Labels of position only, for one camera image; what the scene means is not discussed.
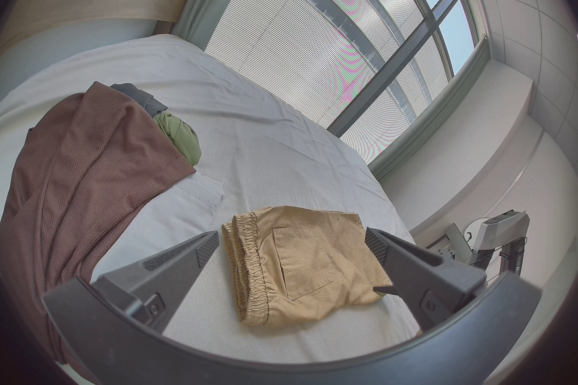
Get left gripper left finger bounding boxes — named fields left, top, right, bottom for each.
left=92, top=231, right=220, bottom=335

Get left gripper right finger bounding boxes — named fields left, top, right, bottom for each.
left=365, top=226, right=486, bottom=335

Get tan shorts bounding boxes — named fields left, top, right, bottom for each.
left=220, top=205, right=393, bottom=325

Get bed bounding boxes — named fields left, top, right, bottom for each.
left=0, top=0, right=425, bottom=375

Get brown garment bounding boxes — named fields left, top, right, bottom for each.
left=0, top=81, right=197, bottom=363

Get green garment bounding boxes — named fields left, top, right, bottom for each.
left=153, top=112, right=200, bottom=166

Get black garment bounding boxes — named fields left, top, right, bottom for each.
left=110, top=82, right=169, bottom=119

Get window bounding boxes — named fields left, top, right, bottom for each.
left=205, top=0, right=481, bottom=167

